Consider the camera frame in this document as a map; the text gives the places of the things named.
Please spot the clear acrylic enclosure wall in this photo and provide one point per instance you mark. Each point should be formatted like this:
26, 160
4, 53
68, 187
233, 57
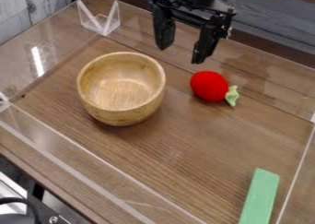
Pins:
178, 169

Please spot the red plush strawberry toy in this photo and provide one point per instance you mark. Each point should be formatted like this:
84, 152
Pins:
212, 88

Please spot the light wooden bowl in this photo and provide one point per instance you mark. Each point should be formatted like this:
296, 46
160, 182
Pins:
121, 87

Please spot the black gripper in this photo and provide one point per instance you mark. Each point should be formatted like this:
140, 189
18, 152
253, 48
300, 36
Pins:
193, 13

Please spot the clear acrylic corner bracket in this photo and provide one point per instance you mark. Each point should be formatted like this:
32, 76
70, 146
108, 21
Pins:
100, 23

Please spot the green tape strip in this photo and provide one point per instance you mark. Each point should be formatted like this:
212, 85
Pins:
260, 198

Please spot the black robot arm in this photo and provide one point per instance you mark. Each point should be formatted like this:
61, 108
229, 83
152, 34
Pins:
206, 15

